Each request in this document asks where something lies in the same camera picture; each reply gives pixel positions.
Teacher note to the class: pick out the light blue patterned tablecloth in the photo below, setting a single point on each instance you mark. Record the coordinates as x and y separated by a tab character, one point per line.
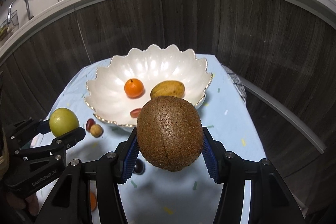
190	195

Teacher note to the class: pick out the yellow mango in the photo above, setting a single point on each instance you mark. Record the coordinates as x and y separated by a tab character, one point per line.
168	88

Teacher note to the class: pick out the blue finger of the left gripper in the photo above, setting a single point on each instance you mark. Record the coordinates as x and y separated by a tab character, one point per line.
66	141
43	127

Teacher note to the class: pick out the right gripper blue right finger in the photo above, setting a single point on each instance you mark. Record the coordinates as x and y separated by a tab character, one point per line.
231	171

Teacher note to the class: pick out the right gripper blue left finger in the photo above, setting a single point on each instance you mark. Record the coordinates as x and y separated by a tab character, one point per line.
111	170

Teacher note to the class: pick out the checkered dish towel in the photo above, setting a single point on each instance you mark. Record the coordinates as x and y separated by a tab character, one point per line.
237	83

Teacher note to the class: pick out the large brown kiwi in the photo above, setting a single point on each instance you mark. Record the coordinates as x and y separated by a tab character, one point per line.
169	133

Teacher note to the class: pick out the green round apple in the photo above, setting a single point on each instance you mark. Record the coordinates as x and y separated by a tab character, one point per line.
62	121

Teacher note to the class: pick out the brown longan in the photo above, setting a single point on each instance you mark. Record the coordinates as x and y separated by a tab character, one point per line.
96	130

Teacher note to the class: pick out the orange tangerine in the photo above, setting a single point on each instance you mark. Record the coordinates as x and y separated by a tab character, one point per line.
93	201
133	88

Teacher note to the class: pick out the white scalloped ceramic bowl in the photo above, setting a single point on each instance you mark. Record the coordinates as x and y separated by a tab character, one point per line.
106	95

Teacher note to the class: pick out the dark purple plum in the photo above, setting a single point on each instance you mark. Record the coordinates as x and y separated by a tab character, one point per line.
139	167

